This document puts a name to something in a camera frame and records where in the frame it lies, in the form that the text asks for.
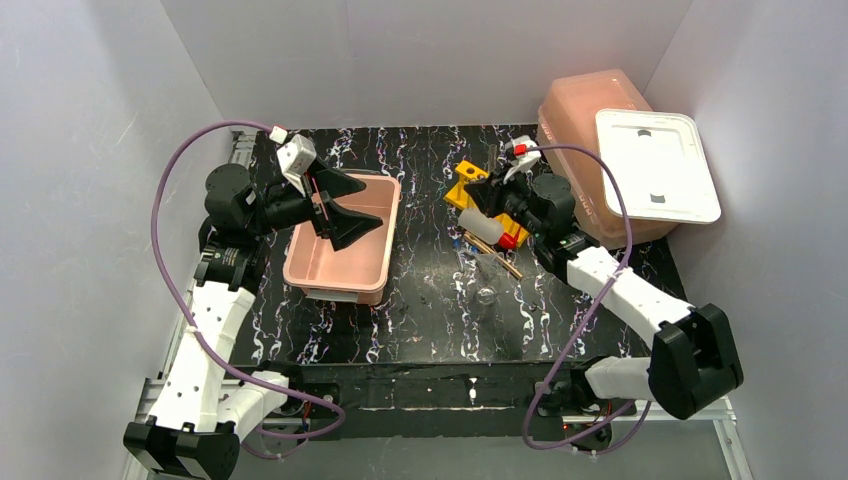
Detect white plastic bottle red cap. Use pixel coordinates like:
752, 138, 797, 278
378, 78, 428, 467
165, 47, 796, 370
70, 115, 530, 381
458, 207, 521, 250

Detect clear glass test tube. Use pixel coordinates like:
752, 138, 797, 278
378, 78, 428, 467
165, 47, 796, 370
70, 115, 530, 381
486, 144, 498, 173

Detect pink plastic bin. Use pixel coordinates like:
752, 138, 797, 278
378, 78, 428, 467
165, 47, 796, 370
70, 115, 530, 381
283, 173, 401, 305

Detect blue capped small vials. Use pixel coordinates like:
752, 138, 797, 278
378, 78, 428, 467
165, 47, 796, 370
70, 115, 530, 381
455, 232, 480, 254

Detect clear plastic funnel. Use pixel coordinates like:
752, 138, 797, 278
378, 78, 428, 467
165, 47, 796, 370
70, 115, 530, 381
459, 251, 510, 288

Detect clear glass beaker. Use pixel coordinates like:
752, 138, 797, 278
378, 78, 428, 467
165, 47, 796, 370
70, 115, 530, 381
471, 281, 501, 306

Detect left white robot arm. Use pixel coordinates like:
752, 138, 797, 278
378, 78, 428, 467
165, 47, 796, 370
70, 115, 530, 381
123, 162, 382, 479

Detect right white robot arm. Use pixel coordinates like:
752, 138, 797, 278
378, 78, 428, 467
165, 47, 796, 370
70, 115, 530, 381
464, 174, 744, 420

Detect yellow test tube rack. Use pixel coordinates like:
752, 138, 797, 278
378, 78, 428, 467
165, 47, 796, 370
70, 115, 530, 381
442, 159, 531, 249

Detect wooden test tube clamp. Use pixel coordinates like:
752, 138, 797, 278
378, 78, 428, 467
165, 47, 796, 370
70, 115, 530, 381
463, 231, 523, 280

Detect large pink storage box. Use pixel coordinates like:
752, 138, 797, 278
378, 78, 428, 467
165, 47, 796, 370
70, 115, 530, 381
536, 69, 651, 249

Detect white box lid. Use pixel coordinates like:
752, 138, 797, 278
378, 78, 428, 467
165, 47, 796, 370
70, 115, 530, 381
595, 108, 722, 225

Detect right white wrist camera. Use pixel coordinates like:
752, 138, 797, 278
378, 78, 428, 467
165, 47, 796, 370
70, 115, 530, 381
504, 135, 542, 183

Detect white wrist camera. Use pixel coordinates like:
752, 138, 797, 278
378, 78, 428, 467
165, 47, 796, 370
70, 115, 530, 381
504, 135, 542, 183
276, 134, 316, 197

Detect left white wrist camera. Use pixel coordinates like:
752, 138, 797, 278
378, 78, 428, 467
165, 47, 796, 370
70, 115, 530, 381
276, 134, 316, 197

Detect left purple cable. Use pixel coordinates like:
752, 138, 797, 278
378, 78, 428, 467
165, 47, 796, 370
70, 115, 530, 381
150, 120, 347, 462

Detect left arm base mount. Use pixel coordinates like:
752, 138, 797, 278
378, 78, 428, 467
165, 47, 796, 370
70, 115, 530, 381
240, 391, 347, 461

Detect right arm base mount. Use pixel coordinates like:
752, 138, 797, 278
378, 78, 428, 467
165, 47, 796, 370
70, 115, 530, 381
535, 379, 627, 453

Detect aluminium frame rail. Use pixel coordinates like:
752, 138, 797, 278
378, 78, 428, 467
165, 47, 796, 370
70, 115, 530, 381
122, 374, 753, 480

